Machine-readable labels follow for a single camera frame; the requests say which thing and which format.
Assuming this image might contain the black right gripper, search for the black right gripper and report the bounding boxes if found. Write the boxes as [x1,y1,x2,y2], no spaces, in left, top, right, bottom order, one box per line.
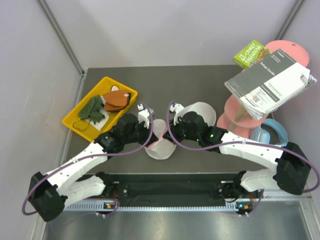
[163,116,201,146]

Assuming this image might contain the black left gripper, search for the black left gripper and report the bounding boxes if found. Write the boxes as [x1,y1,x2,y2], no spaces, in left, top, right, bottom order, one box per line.
[123,120,158,148]

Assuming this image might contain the pink-zippered round laundry bag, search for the pink-zippered round laundry bag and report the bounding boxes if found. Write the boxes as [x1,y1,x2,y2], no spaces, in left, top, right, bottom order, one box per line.
[144,119,177,160]

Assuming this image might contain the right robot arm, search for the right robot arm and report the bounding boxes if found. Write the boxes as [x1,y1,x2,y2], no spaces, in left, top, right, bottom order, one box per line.
[165,111,312,198]

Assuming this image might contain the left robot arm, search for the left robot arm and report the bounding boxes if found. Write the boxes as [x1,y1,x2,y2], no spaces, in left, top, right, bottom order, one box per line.
[25,109,156,222]

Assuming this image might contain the white mesh laundry bag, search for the white mesh laundry bag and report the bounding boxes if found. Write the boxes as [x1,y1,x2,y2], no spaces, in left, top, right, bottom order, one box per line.
[182,102,217,127]

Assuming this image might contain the orange bra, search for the orange bra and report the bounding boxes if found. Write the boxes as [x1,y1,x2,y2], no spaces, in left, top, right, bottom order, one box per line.
[102,90,131,113]

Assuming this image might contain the green bra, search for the green bra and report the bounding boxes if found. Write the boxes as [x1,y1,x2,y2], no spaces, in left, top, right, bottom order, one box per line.
[72,95,106,131]

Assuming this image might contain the yellow plastic tray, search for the yellow plastic tray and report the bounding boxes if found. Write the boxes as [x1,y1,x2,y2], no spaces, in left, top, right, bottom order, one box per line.
[62,76,138,142]

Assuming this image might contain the pink tiered stand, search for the pink tiered stand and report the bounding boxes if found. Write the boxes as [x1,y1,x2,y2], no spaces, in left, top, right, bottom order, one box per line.
[217,40,310,138]

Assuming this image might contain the blue headphones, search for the blue headphones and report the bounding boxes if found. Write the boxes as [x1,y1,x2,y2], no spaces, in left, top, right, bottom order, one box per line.
[249,118,289,146]

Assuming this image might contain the green treehouse book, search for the green treehouse book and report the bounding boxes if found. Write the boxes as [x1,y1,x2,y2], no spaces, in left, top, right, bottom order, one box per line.
[233,40,272,70]

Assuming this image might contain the grey setup guide booklet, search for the grey setup guide booklet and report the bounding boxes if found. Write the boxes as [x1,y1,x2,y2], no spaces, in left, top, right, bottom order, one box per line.
[224,49,318,121]

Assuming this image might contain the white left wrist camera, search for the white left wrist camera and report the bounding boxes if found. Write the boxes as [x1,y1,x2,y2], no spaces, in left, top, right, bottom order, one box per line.
[137,103,155,129]

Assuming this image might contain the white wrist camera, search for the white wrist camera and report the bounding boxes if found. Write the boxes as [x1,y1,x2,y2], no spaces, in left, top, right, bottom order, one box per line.
[169,102,185,125]
[137,103,155,129]

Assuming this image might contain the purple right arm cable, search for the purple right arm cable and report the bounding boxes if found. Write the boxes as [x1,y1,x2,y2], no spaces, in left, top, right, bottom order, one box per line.
[166,100,320,193]

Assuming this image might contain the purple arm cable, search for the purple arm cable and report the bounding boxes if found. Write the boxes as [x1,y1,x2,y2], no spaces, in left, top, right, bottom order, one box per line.
[21,101,155,216]
[166,100,320,193]

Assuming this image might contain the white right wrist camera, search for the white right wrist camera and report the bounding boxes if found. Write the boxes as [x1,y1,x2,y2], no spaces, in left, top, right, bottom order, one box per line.
[169,102,185,125]

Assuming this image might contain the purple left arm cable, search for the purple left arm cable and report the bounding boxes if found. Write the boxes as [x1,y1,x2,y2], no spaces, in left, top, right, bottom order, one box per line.
[21,101,155,216]

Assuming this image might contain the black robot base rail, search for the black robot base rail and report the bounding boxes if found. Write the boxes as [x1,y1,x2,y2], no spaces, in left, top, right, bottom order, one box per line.
[96,172,261,207]

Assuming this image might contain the grey slotted cable duct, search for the grey slotted cable duct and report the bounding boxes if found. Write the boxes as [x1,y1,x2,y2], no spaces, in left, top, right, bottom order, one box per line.
[64,200,253,212]

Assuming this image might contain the grey aluminium corner post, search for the grey aluminium corner post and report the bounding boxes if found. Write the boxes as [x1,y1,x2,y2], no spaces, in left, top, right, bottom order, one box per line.
[37,0,87,77]

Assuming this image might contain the right aluminium corner post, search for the right aluminium corner post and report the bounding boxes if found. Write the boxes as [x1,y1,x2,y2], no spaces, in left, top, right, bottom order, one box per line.
[274,0,306,41]

